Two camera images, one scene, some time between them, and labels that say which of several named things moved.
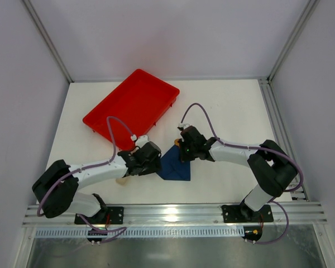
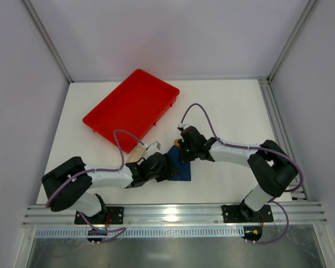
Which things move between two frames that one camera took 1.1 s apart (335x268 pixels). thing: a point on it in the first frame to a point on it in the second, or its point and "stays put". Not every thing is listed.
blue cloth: [172, 168] stays put
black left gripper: [152, 163] to [169, 166]
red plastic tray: [139, 103] stays put
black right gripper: [183, 151] stays put
